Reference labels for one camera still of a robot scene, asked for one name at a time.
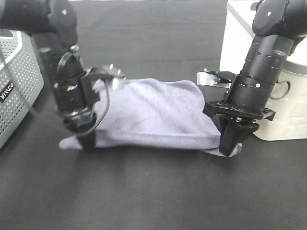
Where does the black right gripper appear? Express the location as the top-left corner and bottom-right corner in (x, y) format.
(203, 74), (275, 156)

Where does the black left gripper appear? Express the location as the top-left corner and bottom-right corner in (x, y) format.
(51, 69), (107, 150)

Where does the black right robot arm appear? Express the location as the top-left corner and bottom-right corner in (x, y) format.
(203, 0), (307, 156)

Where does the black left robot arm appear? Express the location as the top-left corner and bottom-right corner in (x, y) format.
(0, 0), (107, 149)

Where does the white plastic basket grey rim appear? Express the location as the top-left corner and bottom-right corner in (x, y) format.
(219, 0), (307, 141)

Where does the black table cloth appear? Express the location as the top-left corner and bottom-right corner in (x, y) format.
(0, 0), (307, 230)

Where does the grey perforated plastic basket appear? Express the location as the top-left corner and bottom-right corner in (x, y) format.
(0, 29), (44, 147)

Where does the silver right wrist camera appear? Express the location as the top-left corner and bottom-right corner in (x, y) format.
(196, 69), (236, 89)

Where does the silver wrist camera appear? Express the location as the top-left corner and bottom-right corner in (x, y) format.
(103, 64), (126, 91)
(196, 69), (236, 89)

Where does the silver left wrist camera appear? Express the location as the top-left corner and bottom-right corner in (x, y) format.
(103, 64), (126, 91)

